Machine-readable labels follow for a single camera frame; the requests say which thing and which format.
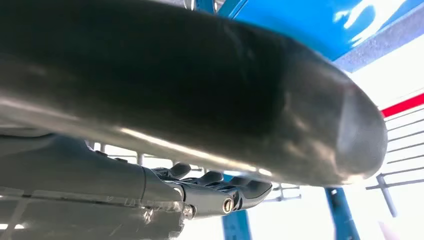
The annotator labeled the blue metal shelf rack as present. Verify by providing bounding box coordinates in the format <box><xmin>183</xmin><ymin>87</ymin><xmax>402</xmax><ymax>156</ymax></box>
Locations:
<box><xmin>195</xmin><ymin>0</ymin><xmax>424</xmax><ymax>240</ymax></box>

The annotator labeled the grey metal railing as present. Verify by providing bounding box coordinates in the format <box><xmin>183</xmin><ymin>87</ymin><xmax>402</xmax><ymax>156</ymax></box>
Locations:
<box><xmin>365</xmin><ymin>107</ymin><xmax>424</xmax><ymax>219</ymax></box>

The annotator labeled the red barrier belt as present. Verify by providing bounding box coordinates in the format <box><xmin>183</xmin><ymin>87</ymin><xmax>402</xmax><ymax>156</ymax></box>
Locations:
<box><xmin>380</xmin><ymin>92</ymin><xmax>424</xmax><ymax>119</ymax></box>

